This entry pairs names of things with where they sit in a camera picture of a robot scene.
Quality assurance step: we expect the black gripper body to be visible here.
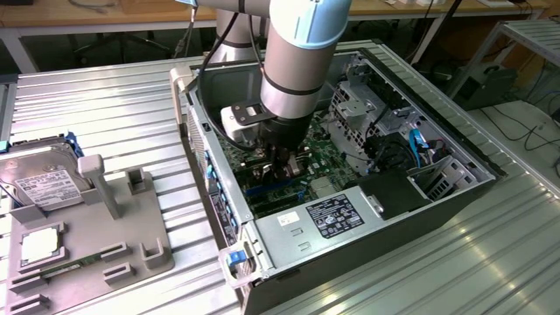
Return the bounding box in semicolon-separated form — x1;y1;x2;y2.
261;113;315;154

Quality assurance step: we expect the green motherboard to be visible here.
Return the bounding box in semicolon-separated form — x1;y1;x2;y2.
214;111;365;219

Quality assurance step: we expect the silver drive cage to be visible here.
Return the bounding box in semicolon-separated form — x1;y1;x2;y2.
326;55;439;171

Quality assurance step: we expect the blue expansion slot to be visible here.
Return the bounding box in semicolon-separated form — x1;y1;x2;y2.
245;178;295;198

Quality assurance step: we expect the silver chipset heat sink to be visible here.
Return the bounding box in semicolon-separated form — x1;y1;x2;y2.
313;178;341;198

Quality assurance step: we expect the black plastic air shroud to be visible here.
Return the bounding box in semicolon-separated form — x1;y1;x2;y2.
343;170;433;221

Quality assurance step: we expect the silver power supply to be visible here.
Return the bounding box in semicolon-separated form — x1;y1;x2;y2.
254;186;386;270

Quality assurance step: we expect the silver disk bay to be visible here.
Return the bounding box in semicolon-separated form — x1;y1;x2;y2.
406;156;495;201

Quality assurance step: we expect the open PC case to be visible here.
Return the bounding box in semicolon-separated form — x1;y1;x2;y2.
169;47;509;315

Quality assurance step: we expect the grey parts rack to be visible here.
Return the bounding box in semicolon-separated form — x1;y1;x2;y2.
7;154;177;315

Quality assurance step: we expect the black office chair base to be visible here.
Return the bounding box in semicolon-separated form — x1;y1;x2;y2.
70;31;173;63

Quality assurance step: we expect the blue disk caddy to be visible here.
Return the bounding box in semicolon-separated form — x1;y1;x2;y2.
0;131;87;211

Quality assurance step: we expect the wooden desk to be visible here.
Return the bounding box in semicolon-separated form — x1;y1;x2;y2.
0;0;549;37

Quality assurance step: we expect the silver hard disk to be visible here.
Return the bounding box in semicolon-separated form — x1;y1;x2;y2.
0;136;85;213

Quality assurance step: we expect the green RAM stick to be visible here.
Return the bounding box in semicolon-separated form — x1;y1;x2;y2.
42;252;109;275

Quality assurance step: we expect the metal slat side table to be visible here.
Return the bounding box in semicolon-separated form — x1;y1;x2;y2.
446;18;560;99

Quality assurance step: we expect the silver CPU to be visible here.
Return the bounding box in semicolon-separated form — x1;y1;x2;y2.
19;228;63;263

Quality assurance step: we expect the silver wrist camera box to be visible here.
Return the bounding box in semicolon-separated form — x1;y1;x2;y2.
221;102;269;144

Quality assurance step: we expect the blue disk wire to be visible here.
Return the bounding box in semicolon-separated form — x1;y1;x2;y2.
406;127;429;168

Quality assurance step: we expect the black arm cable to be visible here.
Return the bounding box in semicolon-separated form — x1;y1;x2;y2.
195;0;265;154

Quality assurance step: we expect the grey hanging cable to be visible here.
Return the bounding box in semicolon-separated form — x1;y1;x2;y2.
175;0;201;58

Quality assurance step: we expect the black box with handle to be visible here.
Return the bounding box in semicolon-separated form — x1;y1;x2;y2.
455;65;518;111

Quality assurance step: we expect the black floor cable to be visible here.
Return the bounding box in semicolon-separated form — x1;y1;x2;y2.
481;104;560;152

